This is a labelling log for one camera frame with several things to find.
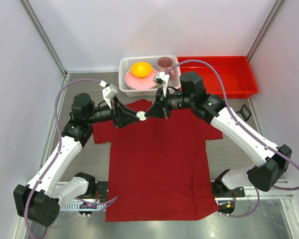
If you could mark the round colourful brooch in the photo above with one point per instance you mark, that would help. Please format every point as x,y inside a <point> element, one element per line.
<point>141,115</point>

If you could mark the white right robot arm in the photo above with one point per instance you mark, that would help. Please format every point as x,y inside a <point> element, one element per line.
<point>268,159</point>

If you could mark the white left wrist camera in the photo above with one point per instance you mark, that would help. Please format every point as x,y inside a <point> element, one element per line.
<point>109,91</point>

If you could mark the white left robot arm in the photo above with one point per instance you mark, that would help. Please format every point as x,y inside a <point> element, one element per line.
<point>74,136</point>

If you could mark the pink floral mug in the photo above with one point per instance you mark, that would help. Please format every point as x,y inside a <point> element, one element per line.
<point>165,64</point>

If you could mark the red t-shirt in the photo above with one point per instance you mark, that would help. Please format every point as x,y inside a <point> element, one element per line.
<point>158,168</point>

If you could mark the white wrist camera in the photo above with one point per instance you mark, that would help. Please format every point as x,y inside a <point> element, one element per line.
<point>109,91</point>
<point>162,79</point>

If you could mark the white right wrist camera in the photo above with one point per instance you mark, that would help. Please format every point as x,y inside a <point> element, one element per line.
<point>162,79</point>

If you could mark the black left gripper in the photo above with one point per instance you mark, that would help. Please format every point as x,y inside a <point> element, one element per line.
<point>121,116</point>

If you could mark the white perforated plastic basket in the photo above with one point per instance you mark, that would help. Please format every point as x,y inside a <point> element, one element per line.
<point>125,65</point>

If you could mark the aluminium front rail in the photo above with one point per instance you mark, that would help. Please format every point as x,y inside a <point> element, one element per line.
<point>276,189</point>

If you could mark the orange plastic bowl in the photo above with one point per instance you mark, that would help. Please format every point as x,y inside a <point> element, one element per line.
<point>141,69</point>

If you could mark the red plastic tray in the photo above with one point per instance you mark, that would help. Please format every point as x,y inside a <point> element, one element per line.
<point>235,72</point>

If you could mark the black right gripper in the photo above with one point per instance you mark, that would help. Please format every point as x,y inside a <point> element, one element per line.
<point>159,108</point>

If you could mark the black brooch box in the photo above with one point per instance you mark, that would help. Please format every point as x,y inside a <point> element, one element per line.
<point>245,112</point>

